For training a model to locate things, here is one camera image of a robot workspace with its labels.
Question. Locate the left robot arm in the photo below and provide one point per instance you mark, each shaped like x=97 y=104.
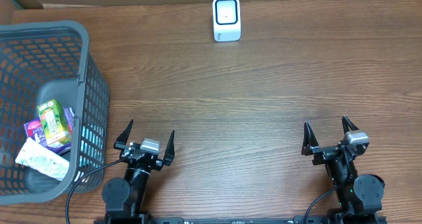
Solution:
x=124 y=196

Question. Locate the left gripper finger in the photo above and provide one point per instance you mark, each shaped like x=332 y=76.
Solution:
x=124 y=136
x=170 y=150

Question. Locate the purple sanitary pad pack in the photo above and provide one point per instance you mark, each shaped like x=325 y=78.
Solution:
x=33 y=130

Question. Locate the green drink carton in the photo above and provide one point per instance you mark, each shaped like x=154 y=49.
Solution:
x=54 y=124

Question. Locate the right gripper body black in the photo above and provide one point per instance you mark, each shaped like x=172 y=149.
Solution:
x=326 y=153

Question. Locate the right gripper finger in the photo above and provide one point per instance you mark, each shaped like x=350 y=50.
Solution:
x=348 y=125
x=310 y=143

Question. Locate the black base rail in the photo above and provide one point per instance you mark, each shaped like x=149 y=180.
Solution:
x=230 y=221

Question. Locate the white cosmetic tube gold cap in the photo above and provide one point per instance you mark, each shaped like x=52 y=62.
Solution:
x=43 y=160

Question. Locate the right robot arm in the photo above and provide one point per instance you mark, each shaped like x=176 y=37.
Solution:
x=359 y=196

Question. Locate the grey plastic shopping basket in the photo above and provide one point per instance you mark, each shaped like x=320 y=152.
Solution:
x=42 y=61

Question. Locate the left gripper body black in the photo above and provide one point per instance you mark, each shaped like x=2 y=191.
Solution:
x=126 y=153

